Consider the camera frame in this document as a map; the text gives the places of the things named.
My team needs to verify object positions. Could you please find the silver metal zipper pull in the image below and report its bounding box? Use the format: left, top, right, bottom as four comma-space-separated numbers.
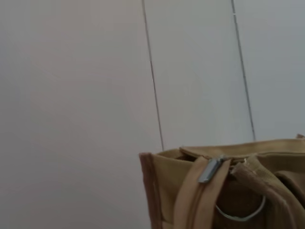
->
198, 154, 226, 184

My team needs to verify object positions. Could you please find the khaki canvas food bag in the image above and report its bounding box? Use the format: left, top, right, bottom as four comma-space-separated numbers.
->
138, 133, 305, 229

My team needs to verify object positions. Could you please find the silver metal ring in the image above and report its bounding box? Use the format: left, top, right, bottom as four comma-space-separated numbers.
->
214, 193, 267, 222

